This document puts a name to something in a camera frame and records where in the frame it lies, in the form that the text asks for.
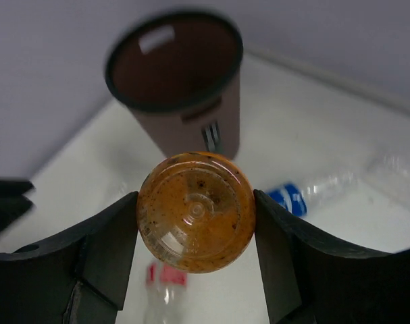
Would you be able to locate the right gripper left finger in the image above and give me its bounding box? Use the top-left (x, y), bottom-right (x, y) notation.
top-left (0, 192), bottom-right (138, 323)

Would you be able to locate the red label clear bottle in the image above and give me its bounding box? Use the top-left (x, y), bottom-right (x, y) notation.
top-left (143, 260), bottom-right (188, 323)

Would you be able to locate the orange sauce bottle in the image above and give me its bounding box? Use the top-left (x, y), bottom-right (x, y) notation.
top-left (136, 152), bottom-right (256, 273)

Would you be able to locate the clear bottle at back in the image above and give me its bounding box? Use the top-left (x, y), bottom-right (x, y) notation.
top-left (364, 151), bottom-right (410, 202)

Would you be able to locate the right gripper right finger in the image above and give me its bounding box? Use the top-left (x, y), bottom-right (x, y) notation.
top-left (254, 190), bottom-right (410, 323)

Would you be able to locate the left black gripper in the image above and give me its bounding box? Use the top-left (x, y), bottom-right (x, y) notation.
top-left (0, 178), bottom-right (34, 233)

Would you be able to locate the brown plastic waste bin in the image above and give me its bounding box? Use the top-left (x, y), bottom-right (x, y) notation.
top-left (104, 7), bottom-right (244, 159)

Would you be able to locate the blue label bottle centre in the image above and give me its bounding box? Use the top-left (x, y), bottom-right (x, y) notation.
top-left (267, 168), bottom-right (357, 217)

